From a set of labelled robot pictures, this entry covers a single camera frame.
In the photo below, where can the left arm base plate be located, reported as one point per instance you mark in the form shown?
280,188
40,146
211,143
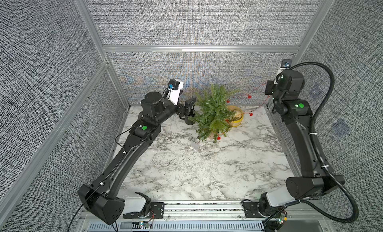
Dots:
154,210

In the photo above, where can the aluminium front rail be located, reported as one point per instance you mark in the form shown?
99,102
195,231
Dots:
210,216

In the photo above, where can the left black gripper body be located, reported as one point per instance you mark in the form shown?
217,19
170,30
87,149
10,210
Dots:
180,110

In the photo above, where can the yellow bamboo steamer basket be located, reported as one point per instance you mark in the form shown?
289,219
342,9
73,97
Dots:
238,117

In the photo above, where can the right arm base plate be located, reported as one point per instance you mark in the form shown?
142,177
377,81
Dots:
251,209

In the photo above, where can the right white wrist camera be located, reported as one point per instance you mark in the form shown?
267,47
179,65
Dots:
285,64

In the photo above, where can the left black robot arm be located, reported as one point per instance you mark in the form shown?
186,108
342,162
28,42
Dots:
101,197

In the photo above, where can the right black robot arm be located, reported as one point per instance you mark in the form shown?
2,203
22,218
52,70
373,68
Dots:
296,114

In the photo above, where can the small green christmas tree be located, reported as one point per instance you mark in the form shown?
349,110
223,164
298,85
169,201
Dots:
212,112

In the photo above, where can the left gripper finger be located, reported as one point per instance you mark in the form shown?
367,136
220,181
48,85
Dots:
189,105
190,119

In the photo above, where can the red string lights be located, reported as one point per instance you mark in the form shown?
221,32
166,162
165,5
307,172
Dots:
248,95

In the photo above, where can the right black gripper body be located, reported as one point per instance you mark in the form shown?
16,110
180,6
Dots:
270,91

